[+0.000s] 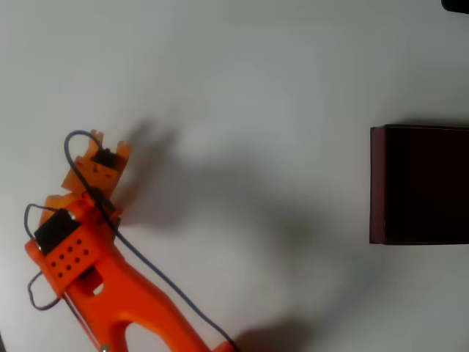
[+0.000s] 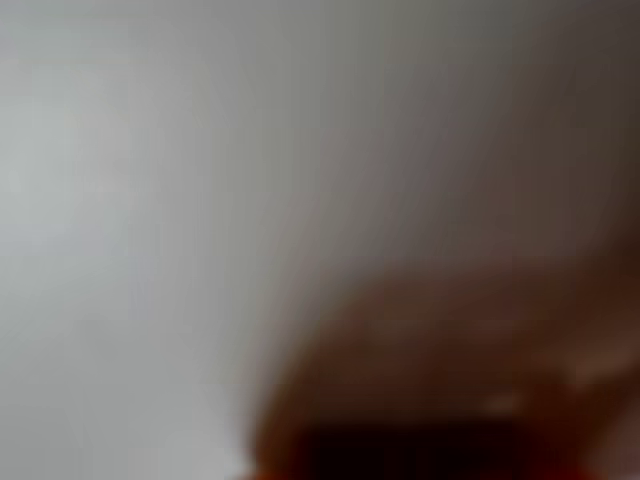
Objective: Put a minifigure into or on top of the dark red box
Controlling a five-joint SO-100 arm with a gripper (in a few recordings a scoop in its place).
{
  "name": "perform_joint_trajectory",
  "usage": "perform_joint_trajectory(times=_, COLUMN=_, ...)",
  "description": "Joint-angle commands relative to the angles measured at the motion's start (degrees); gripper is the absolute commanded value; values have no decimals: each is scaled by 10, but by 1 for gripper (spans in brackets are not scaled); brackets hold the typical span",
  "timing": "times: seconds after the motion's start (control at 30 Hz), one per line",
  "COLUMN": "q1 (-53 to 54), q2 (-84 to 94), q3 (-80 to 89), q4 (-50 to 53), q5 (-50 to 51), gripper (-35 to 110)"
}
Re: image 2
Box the dark maroon open box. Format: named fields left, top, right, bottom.
left=244, top=239, right=640, bottom=480

